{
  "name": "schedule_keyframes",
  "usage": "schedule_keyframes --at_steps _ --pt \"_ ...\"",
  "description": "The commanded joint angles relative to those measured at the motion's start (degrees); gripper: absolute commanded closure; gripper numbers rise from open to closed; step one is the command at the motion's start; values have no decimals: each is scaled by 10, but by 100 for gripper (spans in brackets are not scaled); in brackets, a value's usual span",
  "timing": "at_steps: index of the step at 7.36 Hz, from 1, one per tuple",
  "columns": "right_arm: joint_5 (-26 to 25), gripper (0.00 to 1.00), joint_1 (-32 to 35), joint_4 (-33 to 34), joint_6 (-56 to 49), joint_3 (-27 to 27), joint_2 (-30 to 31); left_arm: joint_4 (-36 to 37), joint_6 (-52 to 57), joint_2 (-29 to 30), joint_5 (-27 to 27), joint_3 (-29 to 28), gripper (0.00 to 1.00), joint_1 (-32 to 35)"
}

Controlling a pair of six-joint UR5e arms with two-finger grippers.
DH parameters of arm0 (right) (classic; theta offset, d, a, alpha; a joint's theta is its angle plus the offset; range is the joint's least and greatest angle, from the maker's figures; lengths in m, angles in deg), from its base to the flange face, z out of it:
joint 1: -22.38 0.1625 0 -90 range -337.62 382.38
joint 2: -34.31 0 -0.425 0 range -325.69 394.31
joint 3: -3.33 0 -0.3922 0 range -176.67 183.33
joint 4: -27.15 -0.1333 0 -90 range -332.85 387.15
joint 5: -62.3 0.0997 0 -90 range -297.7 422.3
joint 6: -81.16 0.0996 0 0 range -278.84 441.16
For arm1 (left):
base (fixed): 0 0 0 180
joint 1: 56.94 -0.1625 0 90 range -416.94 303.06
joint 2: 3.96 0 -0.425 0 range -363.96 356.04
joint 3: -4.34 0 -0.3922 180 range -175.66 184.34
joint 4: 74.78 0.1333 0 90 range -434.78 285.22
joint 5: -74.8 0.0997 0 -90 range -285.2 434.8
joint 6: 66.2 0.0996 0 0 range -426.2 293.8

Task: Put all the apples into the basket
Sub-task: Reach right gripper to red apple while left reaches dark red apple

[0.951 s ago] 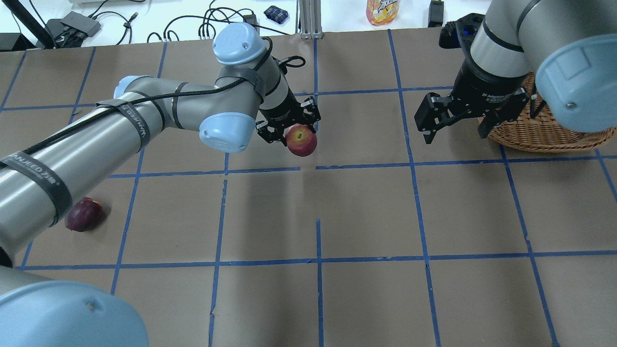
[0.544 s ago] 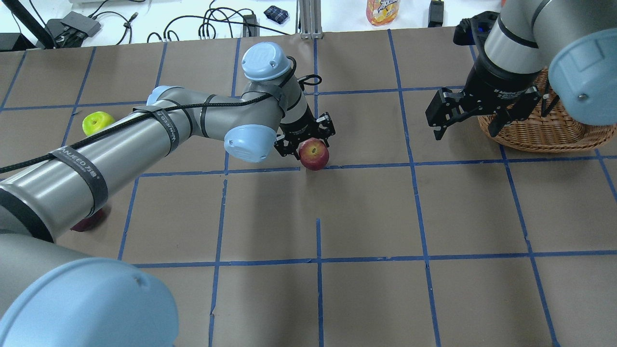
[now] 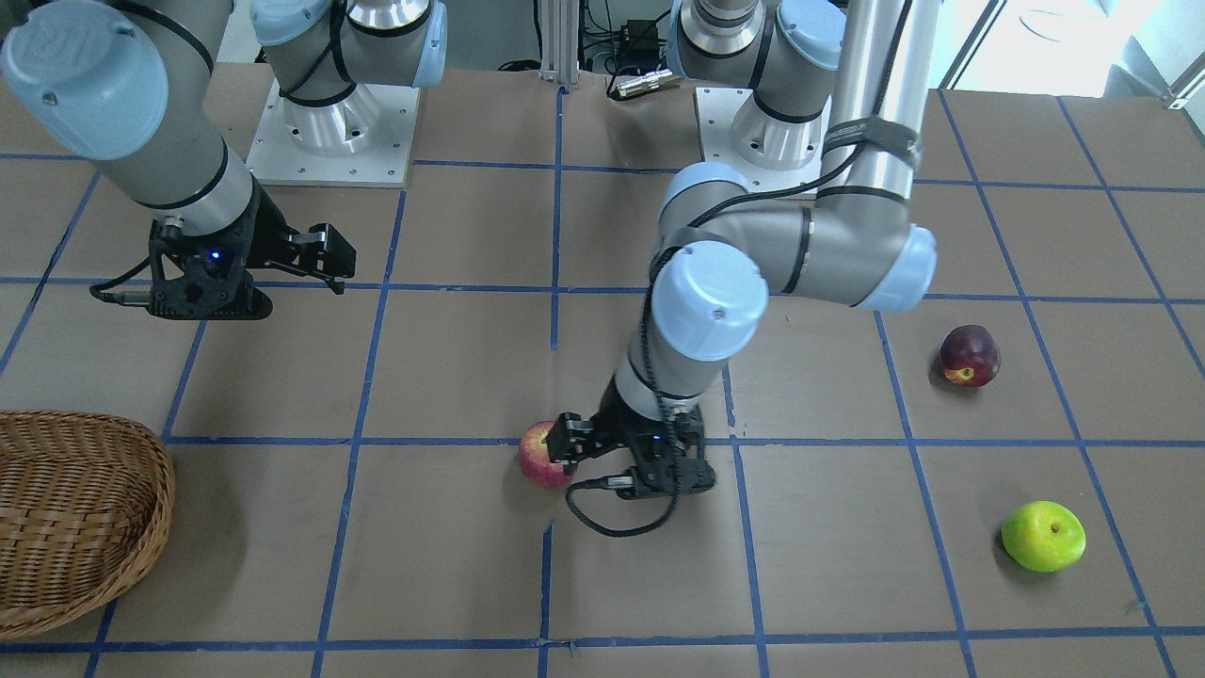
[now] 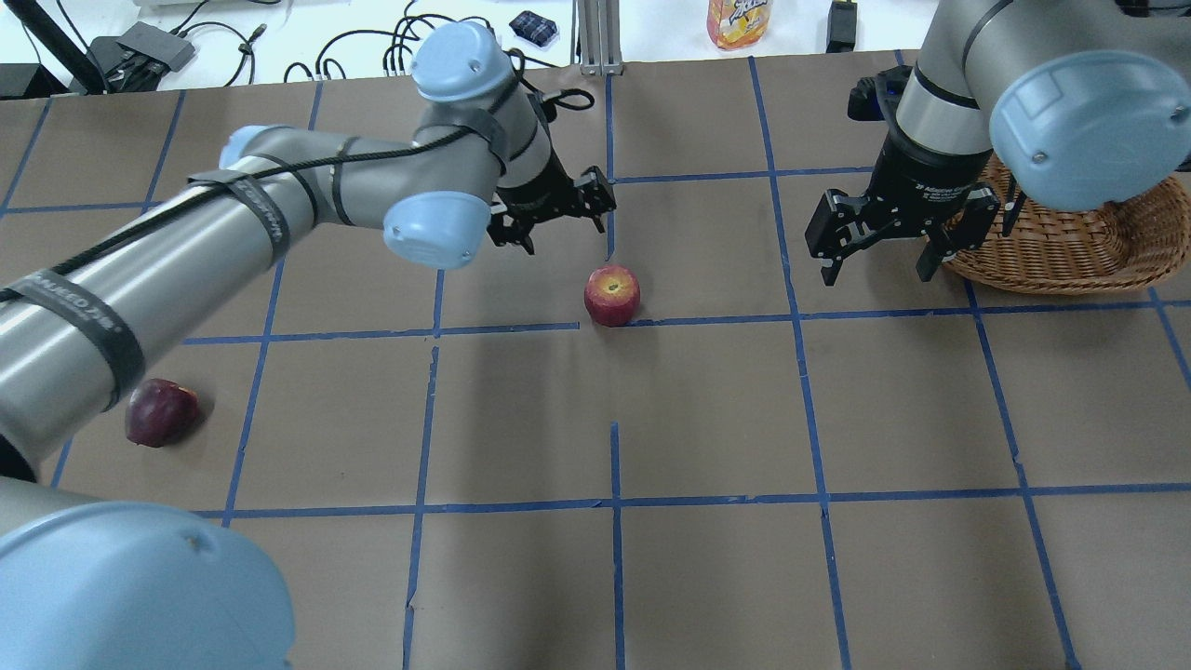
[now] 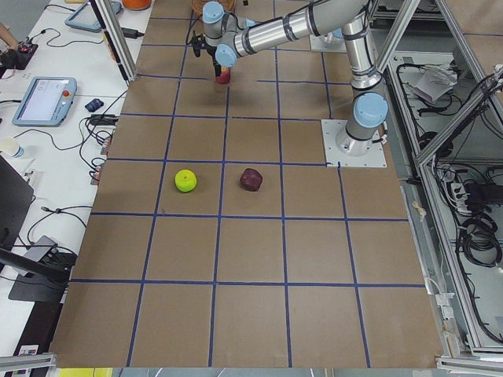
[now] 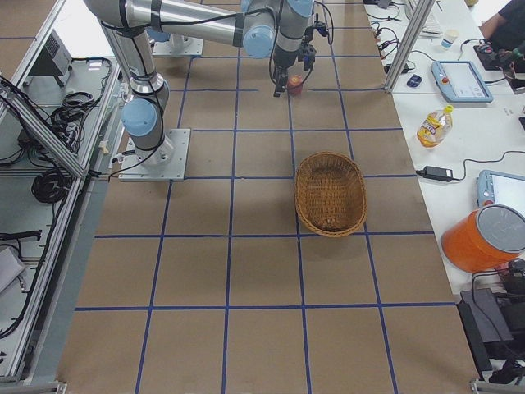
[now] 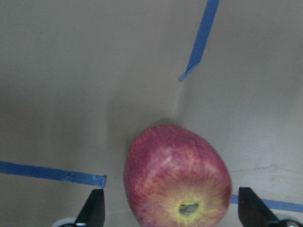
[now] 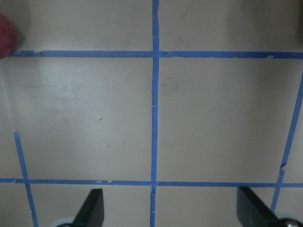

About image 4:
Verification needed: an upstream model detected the dark blue checked pouch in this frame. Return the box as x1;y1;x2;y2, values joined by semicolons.
509;11;560;49

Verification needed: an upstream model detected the black power adapter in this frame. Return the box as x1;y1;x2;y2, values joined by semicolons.
824;1;859;54

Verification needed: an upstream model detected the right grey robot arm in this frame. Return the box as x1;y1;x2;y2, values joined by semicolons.
805;1;1190;286

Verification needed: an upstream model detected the aluminium frame post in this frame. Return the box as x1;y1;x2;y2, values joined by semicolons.
570;1;624;77

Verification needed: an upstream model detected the orange juice bottle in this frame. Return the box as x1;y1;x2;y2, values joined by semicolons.
706;0;771;51

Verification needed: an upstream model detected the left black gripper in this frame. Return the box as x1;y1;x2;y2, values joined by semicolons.
488;155;617;256

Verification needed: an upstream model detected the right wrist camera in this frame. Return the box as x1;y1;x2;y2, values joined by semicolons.
847;65;912;123

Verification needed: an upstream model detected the red yellow apple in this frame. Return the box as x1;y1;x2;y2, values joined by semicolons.
584;264;641;328

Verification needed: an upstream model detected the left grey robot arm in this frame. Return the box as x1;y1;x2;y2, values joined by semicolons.
1;21;616;669

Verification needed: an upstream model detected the dark red apple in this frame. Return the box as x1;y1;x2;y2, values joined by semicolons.
124;378;201;449

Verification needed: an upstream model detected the black usb hub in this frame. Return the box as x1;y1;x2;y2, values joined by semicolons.
116;21;195;73

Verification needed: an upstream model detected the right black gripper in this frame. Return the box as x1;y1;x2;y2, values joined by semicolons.
805;120;993;284

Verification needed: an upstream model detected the woven wicker basket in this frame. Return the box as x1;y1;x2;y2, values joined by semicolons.
944;177;1190;296

